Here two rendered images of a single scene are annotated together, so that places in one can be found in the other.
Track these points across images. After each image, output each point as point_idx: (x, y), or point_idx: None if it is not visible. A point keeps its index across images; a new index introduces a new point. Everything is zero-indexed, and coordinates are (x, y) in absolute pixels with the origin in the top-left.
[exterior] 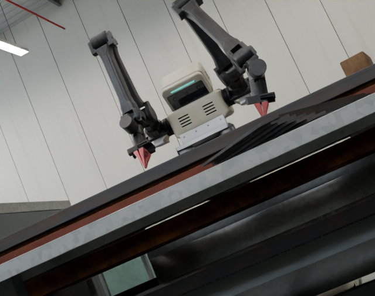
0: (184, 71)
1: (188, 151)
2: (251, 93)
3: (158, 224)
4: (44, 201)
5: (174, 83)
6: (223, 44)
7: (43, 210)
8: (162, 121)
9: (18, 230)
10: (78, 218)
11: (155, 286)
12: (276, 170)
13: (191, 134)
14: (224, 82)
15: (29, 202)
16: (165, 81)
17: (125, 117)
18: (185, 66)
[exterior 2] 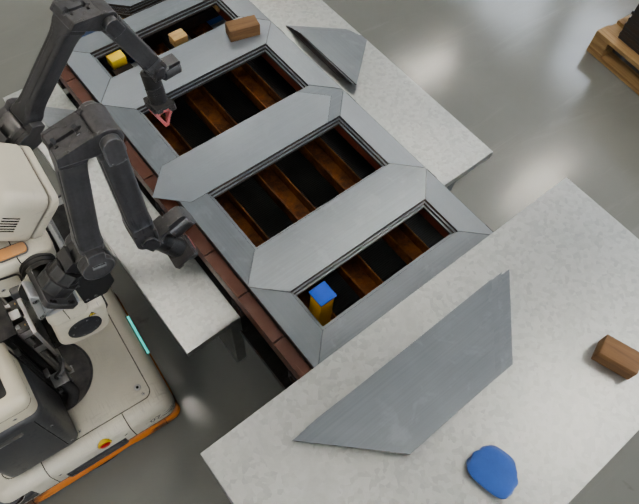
0: (12, 158)
1: (343, 90)
2: (163, 98)
3: (341, 159)
4: (283, 391)
5: (43, 178)
6: (154, 53)
7: (247, 477)
8: (50, 260)
9: (433, 175)
10: None
11: (253, 325)
12: None
13: (63, 245)
14: (40, 141)
15: (325, 359)
16: (28, 189)
17: (183, 211)
18: None
